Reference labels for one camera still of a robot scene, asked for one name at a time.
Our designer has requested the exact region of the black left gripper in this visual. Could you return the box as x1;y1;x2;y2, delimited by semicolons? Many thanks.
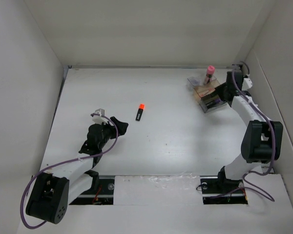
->
97;117;126;149

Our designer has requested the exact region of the pink capped glue stick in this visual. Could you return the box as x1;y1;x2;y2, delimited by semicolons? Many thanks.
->
204;65;215;85

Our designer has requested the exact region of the orange capped highlighter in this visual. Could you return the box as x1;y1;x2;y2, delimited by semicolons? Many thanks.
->
135;103;145;121

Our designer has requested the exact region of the clear jar of clips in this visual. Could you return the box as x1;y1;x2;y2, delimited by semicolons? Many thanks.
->
188;77;201;86

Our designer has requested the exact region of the purple capped highlighter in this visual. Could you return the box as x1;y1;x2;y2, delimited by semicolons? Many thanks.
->
204;97;221;104

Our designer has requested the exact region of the green capped highlighter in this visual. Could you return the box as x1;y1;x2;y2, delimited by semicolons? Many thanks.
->
206;100;222;109

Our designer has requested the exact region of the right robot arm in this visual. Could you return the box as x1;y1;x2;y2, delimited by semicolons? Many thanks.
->
216;71;283;192

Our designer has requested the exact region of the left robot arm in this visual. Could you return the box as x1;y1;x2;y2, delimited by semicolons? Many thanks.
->
20;114;128;229

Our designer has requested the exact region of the clear tiered organizer container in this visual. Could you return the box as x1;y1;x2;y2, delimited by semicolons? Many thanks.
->
187;72;227;113

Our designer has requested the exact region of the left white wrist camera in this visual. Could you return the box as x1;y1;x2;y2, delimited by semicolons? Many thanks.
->
90;108;105;124

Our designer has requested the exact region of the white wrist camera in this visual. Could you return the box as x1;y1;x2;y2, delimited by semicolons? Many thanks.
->
242;76;253;91
90;108;105;124

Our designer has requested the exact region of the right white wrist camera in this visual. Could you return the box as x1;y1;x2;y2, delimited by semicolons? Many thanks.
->
242;76;253;91

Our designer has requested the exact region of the aluminium rail right side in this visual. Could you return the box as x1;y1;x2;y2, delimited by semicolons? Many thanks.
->
233;64;275;174

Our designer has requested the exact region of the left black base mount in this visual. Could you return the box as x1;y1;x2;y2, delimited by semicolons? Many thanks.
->
70;178;115;205

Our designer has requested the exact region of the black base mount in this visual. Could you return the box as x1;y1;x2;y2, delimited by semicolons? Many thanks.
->
70;178;115;205
196;177;248;205

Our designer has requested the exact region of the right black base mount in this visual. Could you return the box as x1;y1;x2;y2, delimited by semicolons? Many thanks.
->
196;177;248;205

